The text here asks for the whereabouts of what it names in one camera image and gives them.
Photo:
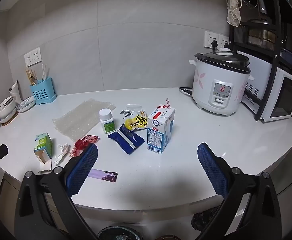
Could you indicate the right wall socket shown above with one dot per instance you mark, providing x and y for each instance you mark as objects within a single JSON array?
[{"x": 210, "y": 37}]

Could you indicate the hanging mesh cloth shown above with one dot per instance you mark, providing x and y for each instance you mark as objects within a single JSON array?
[{"x": 233, "y": 12}]

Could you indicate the white pill bottle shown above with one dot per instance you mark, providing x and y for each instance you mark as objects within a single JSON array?
[{"x": 107, "y": 120}]

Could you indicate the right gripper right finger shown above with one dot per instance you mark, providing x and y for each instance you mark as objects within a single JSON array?
[{"x": 250, "y": 207}]

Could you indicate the white rice cooker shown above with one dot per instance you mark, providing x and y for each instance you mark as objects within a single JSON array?
[{"x": 219, "y": 80}]

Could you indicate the black metal rack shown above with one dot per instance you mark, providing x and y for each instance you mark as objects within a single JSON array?
[{"x": 266, "y": 33}]

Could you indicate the white tissue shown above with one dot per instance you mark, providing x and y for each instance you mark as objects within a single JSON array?
[{"x": 62, "y": 151}]

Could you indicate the white microwave oven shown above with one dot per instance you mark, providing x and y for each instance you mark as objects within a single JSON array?
[{"x": 278, "y": 106}]

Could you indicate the wall socket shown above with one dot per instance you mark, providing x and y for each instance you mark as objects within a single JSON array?
[
  {"x": 33, "y": 57},
  {"x": 210, "y": 37}
]

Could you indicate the red mesh net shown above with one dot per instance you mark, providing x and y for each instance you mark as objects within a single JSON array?
[{"x": 81, "y": 144}]

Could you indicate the green medicine box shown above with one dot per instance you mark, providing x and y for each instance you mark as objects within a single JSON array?
[{"x": 43, "y": 147}]

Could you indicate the left wall socket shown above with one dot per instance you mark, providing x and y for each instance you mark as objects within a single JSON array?
[{"x": 33, "y": 57}]

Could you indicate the yellow snack wrapper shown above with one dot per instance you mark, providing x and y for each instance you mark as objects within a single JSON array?
[{"x": 134, "y": 117}]

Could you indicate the black power plug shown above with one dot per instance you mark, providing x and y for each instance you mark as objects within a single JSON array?
[{"x": 214, "y": 45}]

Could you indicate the black plastic bag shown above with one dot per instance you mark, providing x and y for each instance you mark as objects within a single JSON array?
[{"x": 201, "y": 220}]

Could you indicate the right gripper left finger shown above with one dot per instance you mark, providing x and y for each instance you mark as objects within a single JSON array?
[{"x": 33, "y": 219}]

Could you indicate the dark blue snack bag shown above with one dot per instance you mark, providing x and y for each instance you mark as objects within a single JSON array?
[{"x": 127, "y": 139}]

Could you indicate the bubble wrap sheet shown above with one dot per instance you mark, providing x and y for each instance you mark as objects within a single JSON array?
[{"x": 78, "y": 122}]

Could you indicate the stacked white bowls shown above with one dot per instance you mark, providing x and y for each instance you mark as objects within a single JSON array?
[{"x": 8, "y": 108}]

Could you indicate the blue utensil holder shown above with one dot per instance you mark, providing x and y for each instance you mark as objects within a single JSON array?
[{"x": 44, "y": 92}]

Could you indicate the blue white milk carton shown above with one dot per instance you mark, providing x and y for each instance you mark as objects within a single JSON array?
[{"x": 159, "y": 127}]

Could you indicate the teal mesh trash basket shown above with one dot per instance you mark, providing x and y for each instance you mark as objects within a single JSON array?
[{"x": 119, "y": 233}]

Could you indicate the purple wrapper strip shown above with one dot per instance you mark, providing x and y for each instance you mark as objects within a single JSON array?
[{"x": 103, "y": 175}]

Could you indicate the white shallow plate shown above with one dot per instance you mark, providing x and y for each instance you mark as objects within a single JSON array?
[{"x": 26, "y": 104}]

